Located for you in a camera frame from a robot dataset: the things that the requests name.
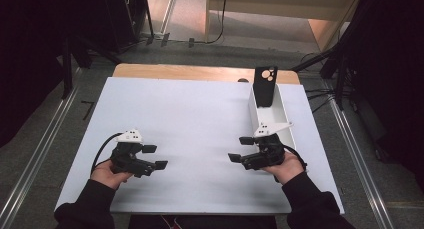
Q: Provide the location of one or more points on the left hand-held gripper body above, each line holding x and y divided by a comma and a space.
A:
128, 159

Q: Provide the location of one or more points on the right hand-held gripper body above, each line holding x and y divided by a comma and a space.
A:
265, 155

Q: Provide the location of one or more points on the white oblong container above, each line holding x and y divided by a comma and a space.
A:
275, 115

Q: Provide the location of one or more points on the person's left hand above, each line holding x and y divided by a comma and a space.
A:
108, 177

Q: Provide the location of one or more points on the person's right hand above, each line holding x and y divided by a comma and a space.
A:
288, 170

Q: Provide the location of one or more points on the small dark round object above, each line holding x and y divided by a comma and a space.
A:
243, 80

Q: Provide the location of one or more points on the black and red zippered bag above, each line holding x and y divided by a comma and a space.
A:
216, 223

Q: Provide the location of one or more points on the black tripod stand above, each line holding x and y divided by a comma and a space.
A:
340, 75
67, 65

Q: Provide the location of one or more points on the metal stand legs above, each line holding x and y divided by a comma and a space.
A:
168, 19

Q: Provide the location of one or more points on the black equipment rack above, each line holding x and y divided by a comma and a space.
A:
123, 19

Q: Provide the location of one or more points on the light wooden cabinet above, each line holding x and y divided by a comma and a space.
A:
283, 5

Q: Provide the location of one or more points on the metal floor rail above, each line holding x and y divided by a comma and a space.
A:
36, 155
361, 162

